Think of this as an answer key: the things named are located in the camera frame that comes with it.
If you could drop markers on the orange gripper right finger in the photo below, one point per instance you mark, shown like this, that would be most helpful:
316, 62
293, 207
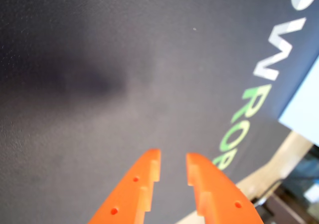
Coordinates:
219, 196

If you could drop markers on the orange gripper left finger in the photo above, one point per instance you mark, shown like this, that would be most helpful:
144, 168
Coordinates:
129, 196

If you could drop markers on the white cardboard box bin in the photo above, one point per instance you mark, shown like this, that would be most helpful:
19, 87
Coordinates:
304, 109

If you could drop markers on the dark brown background furniture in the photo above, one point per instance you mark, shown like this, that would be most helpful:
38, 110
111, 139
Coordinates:
286, 211

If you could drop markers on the dark mat with WOWROBO print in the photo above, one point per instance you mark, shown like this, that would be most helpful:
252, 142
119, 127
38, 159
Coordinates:
99, 59

